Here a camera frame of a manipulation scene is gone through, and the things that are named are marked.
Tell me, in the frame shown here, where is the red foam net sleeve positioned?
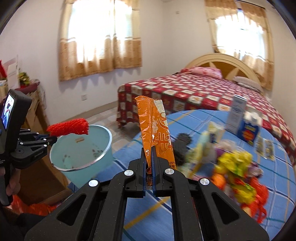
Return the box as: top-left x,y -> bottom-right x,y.
47,118 -> 89,137

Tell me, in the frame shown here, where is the yellow tissue plastic bag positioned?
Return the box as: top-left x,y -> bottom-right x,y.
185,121 -> 224,172

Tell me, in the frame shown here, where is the yellow wrapper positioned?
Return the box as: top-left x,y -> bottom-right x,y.
214,151 -> 252,184

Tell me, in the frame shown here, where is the black knotted rope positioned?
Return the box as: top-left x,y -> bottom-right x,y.
171,133 -> 193,166

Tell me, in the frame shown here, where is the orange snack wrapper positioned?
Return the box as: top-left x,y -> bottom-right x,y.
135,95 -> 176,171

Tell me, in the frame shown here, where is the light blue trash bin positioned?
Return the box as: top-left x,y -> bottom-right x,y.
49,125 -> 114,188

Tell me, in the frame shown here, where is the person's left hand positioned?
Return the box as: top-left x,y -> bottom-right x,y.
6,169 -> 21,196

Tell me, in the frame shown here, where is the wooden dresser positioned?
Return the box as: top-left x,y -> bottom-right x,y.
0,78 -> 72,207

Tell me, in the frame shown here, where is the white paper sign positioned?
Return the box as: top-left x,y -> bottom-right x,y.
3,55 -> 20,90

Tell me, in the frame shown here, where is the orange red plastic bag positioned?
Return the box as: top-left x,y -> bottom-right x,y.
10,195 -> 59,216

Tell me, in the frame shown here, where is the purple pink crumpled wrapper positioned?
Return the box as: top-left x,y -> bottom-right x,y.
216,140 -> 263,178

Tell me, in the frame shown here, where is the blue plaid bedsheet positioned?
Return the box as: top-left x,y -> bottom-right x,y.
68,109 -> 296,241

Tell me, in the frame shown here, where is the white tall carton box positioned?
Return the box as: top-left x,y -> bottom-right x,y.
225,95 -> 247,135

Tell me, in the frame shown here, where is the blue milk carton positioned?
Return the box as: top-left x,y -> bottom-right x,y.
237,111 -> 262,146

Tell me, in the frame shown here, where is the left beige curtain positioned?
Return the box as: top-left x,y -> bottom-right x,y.
59,1 -> 142,81

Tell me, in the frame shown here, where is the beige curtain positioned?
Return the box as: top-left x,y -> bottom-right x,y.
59,1 -> 142,81
205,0 -> 274,91

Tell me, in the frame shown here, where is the red checkered bed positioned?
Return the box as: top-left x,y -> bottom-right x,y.
116,70 -> 295,165

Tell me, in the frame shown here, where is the grey striped pillow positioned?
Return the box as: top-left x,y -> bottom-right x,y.
233,76 -> 263,93

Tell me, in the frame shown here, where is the pink pillow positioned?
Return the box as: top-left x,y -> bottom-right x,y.
181,67 -> 223,79

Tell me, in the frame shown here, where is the cream wooden headboard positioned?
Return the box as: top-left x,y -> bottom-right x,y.
185,53 -> 260,84

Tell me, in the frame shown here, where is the right beige curtain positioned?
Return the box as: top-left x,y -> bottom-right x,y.
205,0 -> 274,91

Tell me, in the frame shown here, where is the wall socket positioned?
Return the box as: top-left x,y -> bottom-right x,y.
81,94 -> 87,101

